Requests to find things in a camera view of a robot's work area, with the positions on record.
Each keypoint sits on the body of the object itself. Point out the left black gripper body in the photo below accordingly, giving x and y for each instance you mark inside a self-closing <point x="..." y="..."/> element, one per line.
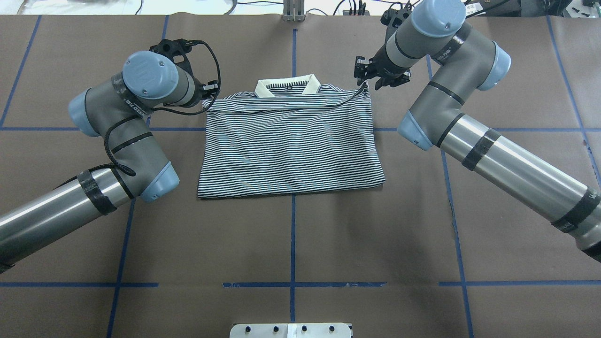
<point x="210" y="88"/>

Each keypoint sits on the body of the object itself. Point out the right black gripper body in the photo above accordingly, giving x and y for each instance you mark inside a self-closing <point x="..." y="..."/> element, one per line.
<point x="386" y="71"/>

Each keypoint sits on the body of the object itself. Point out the navy white striped polo shirt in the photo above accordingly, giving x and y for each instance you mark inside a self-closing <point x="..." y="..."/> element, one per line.
<point x="289" y="136"/>

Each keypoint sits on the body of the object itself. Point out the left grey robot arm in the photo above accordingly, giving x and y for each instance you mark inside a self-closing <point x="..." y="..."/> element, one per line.
<point x="114" y="111"/>

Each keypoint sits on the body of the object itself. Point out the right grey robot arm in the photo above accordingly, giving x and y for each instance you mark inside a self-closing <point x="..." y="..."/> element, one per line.
<point x="469" y="61"/>

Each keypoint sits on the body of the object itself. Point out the aluminium frame post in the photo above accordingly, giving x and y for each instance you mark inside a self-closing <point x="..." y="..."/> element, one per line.
<point x="294" y="10"/>

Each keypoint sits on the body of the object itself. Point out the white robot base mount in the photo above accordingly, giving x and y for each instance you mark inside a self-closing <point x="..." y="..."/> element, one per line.
<point x="291" y="330"/>

